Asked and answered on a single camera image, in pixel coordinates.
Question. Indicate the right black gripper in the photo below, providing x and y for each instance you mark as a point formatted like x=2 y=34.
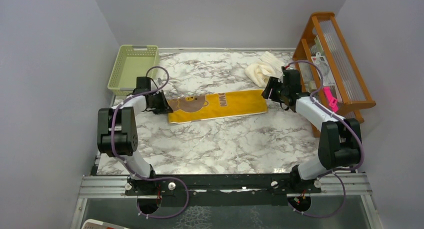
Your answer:
x=273 y=83

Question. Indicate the brown yellow bear towel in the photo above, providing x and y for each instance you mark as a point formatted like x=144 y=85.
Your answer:
x=216 y=106

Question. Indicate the pink plastic item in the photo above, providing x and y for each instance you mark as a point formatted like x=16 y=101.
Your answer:
x=331 y=99

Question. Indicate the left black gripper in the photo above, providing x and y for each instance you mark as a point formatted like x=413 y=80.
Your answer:
x=164 y=108

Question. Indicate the white packaged item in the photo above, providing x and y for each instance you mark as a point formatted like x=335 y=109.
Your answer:
x=321 y=62

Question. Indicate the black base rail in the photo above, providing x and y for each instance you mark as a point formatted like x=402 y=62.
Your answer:
x=218 y=190

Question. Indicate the cream white towel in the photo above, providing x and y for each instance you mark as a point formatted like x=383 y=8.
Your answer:
x=266 y=67

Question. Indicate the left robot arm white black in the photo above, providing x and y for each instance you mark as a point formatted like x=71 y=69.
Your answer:
x=117 y=134

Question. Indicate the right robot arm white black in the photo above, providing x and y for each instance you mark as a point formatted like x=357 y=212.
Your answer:
x=340 y=144

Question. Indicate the orange wooden rack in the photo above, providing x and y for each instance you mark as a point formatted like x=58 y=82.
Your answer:
x=322 y=34

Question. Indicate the red white box corner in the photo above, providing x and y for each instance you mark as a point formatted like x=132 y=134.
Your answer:
x=97 y=224

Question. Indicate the green plastic basket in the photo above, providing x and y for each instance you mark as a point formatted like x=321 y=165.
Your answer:
x=132 y=61

